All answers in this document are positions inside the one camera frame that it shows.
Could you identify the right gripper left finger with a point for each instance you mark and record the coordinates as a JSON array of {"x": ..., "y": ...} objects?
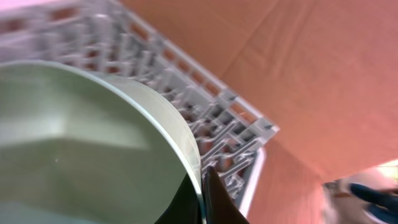
[{"x": 184, "y": 207}]

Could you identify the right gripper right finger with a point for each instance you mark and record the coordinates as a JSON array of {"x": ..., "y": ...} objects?
[{"x": 219, "y": 206}]

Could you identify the grey dishwasher rack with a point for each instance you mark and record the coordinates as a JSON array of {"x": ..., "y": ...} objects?
[{"x": 107, "y": 37}]

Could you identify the mint green bowl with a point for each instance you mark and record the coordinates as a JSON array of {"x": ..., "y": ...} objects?
[{"x": 80, "y": 147}]

